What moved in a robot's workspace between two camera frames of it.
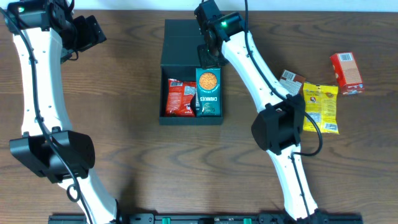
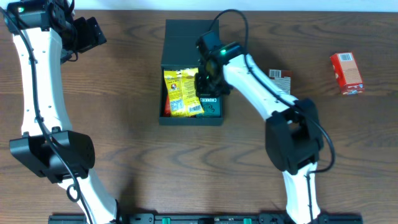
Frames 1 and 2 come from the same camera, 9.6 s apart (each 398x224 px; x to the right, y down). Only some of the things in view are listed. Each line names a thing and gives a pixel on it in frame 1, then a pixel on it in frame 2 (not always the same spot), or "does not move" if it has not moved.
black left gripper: [90, 34] does not move
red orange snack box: [347, 73] does not move
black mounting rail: [207, 218] does not move
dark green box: [180, 59] does not move
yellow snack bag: [320, 102] -> [183, 95]
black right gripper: [209, 58] -> [208, 88]
